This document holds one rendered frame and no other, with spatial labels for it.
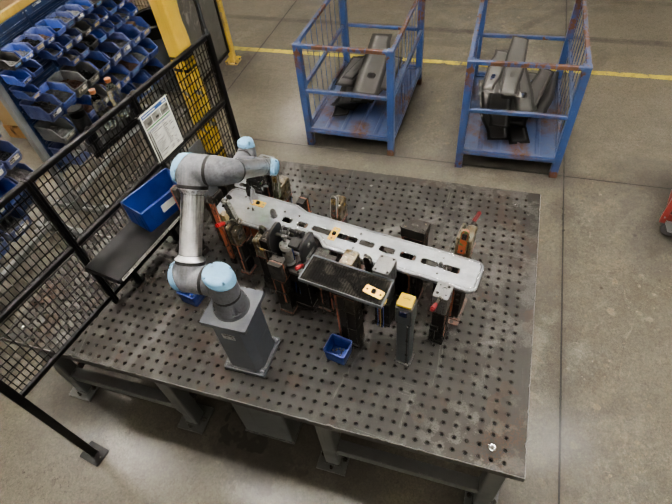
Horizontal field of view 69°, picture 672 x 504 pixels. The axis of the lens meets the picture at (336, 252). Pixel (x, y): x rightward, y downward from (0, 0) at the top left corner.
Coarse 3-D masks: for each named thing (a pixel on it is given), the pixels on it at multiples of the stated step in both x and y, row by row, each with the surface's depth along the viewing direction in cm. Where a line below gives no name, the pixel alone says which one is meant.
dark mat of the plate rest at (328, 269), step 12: (312, 264) 205; (324, 264) 204; (336, 264) 204; (312, 276) 201; (324, 276) 200; (336, 276) 200; (348, 276) 199; (360, 276) 199; (372, 276) 198; (336, 288) 196; (348, 288) 195; (360, 288) 195; (384, 288) 194; (372, 300) 191
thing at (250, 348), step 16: (240, 288) 208; (256, 304) 202; (208, 320) 199; (240, 320) 197; (256, 320) 206; (224, 336) 204; (240, 336) 200; (256, 336) 209; (272, 336) 235; (240, 352) 212; (256, 352) 214; (272, 352) 229; (240, 368) 225; (256, 368) 222
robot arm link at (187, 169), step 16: (176, 160) 180; (192, 160) 179; (176, 176) 182; (192, 176) 180; (192, 192) 182; (192, 208) 184; (192, 224) 185; (192, 240) 186; (192, 256) 187; (176, 272) 188; (192, 272) 187; (176, 288) 190; (192, 288) 187
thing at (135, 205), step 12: (156, 180) 254; (168, 180) 261; (144, 192) 251; (156, 192) 257; (168, 192) 243; (132, 204) 248; (144, 204) 254; (156, 204) 240; (168, 204) 246; (132, 216) 244; (144, 216) 237; (156, 216) 243; (168, 216) 249; (144, 228) 246
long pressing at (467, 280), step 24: (240, 192) 262; (240, 216) 250; (264, 216) 249; (288, 216) 247; (312, 216) 246; (336, 240) 234; (360, 240) 233; (384, 240) 231; (408, 264) 221; (456, 264) 218; (480, 264) 218; (456, 288) 210
